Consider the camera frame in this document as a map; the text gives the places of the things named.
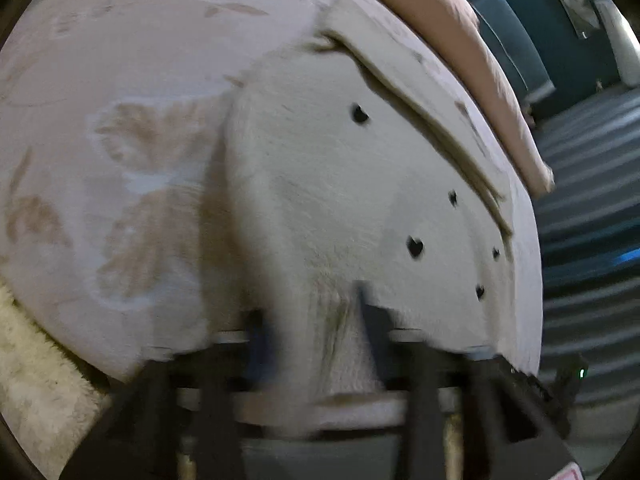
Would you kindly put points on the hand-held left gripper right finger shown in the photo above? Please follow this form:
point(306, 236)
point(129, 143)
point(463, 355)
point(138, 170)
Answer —
point(372, 320)

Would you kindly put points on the pink quilt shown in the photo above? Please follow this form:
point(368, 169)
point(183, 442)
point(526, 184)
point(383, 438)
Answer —
point(450, 20)

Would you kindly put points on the teal headboard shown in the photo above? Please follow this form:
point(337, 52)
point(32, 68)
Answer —
point(540, 50)

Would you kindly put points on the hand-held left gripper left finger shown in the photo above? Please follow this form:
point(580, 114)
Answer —
point(257, 347)

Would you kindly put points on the pink floral blanket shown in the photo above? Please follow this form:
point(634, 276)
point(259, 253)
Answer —
point(100, 60)

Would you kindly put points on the teal pleated curtain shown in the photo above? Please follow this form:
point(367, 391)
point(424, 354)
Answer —
point(590, 185)

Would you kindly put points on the cream fleece garment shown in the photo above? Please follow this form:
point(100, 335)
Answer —
point(325, 185)

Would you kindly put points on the white fluffy rug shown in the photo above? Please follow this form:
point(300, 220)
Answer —
point(35, 385)

